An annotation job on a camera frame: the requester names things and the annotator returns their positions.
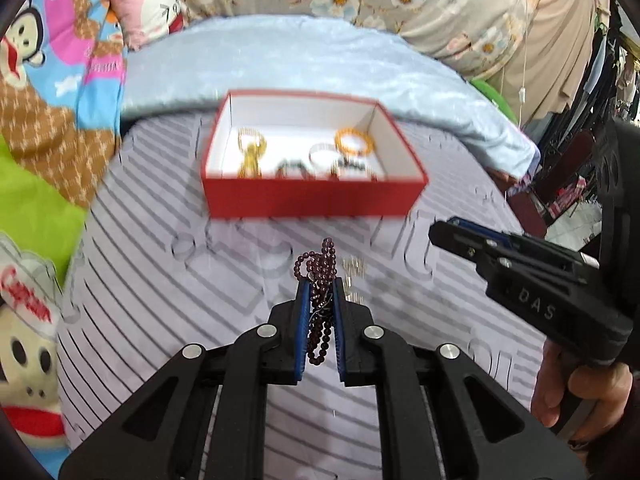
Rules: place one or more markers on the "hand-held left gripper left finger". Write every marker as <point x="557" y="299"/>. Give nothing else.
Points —
<point x="301" y="330"/>

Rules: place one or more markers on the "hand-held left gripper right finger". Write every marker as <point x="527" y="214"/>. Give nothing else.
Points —
<point x="340" y="330"/>

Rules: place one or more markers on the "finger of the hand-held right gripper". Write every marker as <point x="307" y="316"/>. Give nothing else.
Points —
<point x="490" y="231"/>
<point x="480" y="252"/>

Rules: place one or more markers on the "red cardboard box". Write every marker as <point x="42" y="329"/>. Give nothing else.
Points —
<point x="310" y="200"/>

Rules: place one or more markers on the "rose gold bangle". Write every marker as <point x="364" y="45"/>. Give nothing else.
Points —
<point x="315" y="152"/>

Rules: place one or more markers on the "person's right hand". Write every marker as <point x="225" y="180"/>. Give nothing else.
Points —
<point x="600" y="405"/>

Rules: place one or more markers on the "green plush item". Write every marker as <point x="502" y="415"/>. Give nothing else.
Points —
<point x="492" y="100"/>

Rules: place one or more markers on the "beige hanging cloth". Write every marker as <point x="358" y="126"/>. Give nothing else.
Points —
<point x="560" y="50"/>

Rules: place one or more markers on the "grey floral quilt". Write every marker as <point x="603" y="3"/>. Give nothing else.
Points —
<point x="425" y="5"/>

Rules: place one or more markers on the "light blue blanket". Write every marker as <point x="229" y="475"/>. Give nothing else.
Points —
<point x="300" y="60"/>

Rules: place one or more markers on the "cartoon monkey printed blanket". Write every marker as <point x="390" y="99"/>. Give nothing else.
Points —
<point x="45" y="125"/>

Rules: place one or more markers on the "pink cat pillow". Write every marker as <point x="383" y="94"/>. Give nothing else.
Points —
<point x="145" y="5"/>

